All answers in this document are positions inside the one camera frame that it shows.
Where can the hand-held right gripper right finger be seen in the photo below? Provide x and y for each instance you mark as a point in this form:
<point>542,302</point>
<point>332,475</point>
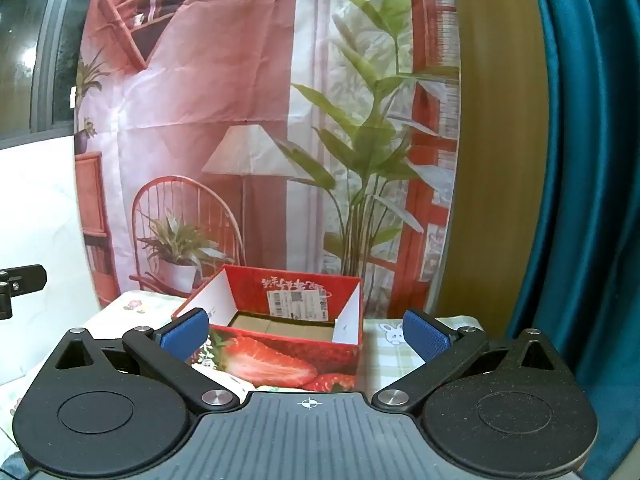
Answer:
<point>425,335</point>

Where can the red strawberry print cardboard box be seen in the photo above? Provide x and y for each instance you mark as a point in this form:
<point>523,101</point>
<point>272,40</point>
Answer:
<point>280,360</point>

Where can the teal curtain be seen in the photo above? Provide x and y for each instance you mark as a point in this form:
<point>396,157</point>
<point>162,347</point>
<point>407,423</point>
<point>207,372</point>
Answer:
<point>590,160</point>

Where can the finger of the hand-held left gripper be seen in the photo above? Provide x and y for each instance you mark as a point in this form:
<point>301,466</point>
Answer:
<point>22,280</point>

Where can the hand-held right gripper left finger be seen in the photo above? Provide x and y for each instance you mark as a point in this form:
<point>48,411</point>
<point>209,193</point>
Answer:
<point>185,335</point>

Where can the printed wall cloth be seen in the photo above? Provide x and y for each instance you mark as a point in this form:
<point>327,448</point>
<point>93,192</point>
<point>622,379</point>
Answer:
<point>225,85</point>

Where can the dark window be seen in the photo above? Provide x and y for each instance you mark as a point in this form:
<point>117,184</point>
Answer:
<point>20,60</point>

